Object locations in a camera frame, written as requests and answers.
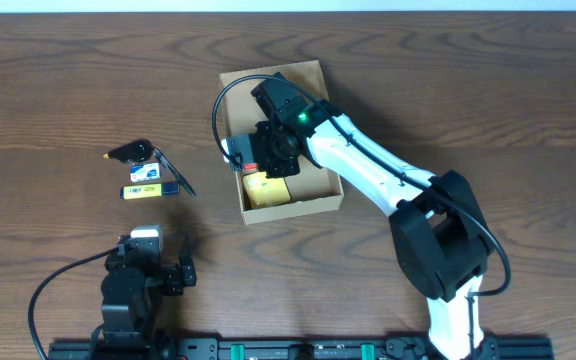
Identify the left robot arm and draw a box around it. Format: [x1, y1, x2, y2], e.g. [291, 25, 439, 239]
[101, 235, 197, 350]

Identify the white blue eraser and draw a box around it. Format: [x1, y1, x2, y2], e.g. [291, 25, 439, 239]
[130, 163, 161, 183]

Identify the red stapler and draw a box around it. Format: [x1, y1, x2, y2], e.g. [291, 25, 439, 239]
[244, 163, 258, 171]

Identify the cardboard box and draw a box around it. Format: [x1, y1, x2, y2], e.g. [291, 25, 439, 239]
[219, 60, 344, 225]

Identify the yellow sticky note pad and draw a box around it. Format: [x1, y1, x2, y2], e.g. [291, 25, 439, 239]
[242, 172, 291, 209]

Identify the yellow highlighter dark cap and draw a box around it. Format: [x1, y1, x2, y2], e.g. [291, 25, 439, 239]
[120, 182, 180, 200]

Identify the black ballpoint pen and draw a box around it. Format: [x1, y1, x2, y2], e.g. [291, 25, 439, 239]
[153, 147, 196, 197]

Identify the black mounting rail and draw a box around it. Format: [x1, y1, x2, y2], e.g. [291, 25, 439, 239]
[48, 336, 555, 360]

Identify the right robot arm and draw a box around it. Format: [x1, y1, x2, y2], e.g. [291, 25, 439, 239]
[220, 73, 498, 359]

